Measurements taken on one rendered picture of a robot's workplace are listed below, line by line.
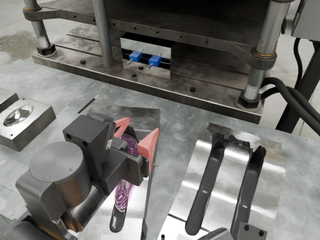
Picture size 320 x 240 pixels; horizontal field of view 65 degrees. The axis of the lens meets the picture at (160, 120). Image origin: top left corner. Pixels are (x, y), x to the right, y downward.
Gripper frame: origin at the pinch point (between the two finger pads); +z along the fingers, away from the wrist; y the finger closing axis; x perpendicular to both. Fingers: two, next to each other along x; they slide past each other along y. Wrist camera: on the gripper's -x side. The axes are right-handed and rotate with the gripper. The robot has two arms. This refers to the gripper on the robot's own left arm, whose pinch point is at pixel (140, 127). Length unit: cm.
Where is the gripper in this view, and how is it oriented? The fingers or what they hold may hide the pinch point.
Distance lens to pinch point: 46.2
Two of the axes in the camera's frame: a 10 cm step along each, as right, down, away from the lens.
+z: 4.6, -5.9, 6.6
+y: -8.9, -3.2, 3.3
